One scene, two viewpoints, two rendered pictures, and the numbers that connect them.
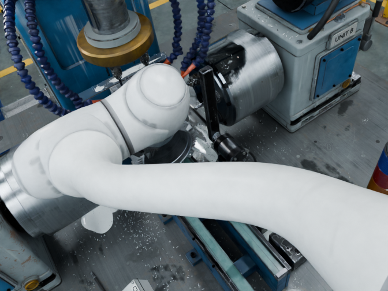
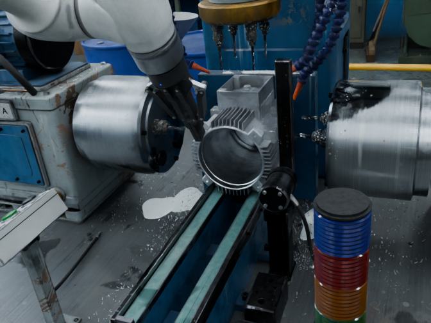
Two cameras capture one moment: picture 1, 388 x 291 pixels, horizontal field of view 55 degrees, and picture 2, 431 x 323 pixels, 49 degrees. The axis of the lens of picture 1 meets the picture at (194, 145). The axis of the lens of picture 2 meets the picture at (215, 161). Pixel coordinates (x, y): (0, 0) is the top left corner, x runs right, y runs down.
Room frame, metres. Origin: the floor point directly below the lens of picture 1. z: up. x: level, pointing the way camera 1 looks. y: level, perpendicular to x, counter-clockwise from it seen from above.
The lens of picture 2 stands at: (0.00, -0.62, 1.50)
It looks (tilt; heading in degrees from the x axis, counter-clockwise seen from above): 27 degrees down; 49
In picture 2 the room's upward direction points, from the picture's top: 7 degrees counter-clockwise
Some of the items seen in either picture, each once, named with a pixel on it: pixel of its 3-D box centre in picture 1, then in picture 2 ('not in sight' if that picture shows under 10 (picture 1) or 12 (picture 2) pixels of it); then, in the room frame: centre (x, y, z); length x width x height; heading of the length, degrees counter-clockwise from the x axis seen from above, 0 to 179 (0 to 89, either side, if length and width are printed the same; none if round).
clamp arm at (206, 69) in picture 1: (211, 107); (285, 123); (0.68, -0.06, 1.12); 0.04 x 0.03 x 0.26; 25
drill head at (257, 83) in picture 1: (241, 73); (392, 140); (0.88, -0.19, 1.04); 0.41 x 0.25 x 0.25; 115
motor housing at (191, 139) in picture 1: (151, 130); (244, 140); (0.74, 0.11, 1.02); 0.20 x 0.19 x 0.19; 24
